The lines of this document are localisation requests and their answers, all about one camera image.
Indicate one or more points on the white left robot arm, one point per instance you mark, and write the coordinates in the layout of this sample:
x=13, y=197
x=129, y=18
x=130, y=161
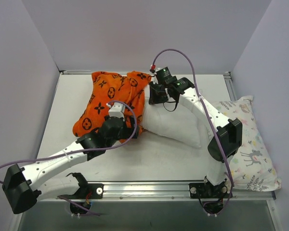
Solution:
x=38, y=172

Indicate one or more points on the white floral pillow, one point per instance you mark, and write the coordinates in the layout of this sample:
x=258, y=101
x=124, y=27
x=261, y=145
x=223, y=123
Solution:
x=251, y=167

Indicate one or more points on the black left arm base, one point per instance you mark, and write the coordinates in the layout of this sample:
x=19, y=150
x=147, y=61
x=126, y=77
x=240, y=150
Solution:
x=91, y=191

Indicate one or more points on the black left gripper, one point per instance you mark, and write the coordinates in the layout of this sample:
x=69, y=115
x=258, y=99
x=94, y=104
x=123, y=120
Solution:
x=132, y=125

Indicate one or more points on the aluminium front rail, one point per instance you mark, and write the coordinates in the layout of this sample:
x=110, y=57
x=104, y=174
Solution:
x=177, y=190

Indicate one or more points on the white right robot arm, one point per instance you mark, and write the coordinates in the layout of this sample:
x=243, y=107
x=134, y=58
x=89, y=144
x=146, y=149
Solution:
x=227, y=133

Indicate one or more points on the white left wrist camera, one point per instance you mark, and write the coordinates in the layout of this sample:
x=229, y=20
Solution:
x=116, y=110

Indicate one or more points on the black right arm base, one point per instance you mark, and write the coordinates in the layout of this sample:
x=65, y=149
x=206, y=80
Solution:
x=205, y=190

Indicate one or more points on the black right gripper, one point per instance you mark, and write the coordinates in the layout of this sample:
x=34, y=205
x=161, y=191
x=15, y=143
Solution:
x=156, y=94

